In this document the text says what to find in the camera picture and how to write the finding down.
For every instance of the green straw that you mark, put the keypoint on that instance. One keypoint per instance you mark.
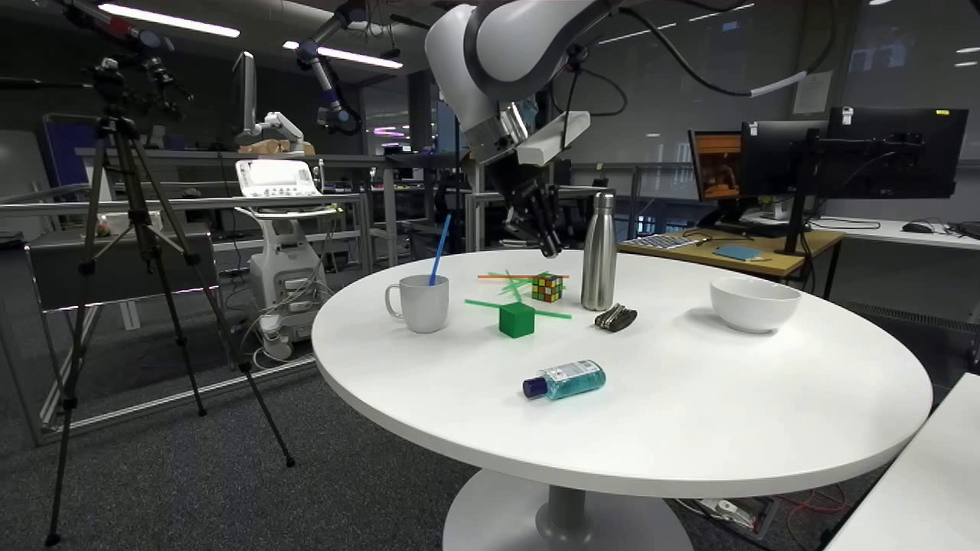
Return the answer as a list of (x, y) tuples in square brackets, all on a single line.
[(542, 315)]

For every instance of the white ceramic bowl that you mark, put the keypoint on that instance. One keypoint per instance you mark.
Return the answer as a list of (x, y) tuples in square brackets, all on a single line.
[(759, 307)]

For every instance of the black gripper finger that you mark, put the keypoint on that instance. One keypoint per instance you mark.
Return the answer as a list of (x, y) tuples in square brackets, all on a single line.
[(552, 243)]

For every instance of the green block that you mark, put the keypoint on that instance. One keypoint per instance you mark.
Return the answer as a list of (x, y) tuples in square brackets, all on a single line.
[(515, 321)]

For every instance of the orange straw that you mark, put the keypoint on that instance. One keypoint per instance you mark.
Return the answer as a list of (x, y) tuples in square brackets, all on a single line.
[(520, 276)]

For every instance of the black computer monitor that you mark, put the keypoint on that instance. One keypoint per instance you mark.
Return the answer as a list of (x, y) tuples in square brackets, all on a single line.
[(854, 154)]

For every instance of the rubiks cube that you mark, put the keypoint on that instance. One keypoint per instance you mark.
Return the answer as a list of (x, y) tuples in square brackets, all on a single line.
[(548, 285)]

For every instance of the blue straw in mug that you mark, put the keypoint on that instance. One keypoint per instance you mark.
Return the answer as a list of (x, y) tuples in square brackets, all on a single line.
[(439, 250)]

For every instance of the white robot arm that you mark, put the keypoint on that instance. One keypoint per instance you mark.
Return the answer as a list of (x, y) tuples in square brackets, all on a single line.
[(484, 67)]

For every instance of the white medical cart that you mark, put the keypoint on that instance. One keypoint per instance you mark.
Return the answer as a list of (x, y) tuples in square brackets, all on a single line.
[(288, 276)]

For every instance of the black folding multi-tool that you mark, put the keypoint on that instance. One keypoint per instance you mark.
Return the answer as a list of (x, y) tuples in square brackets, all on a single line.
[(617, 321)]

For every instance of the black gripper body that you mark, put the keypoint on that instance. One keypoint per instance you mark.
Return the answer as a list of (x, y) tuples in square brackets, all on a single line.
[(532, 201)]

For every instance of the stainless steel water bottle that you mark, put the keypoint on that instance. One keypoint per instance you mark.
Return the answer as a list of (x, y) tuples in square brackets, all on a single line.
[(598, 259)]

